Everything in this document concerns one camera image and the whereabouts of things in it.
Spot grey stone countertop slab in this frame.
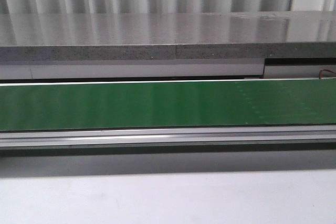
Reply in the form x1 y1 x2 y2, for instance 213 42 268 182
1 11 335 62

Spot green conveyor belt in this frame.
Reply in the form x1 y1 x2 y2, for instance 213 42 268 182
1 79 335 132

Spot aluminium conveyor frame rail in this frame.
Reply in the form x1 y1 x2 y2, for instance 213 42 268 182
1 125 335 147

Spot red and black wires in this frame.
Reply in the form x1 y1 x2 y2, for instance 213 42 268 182
318 69 336 80

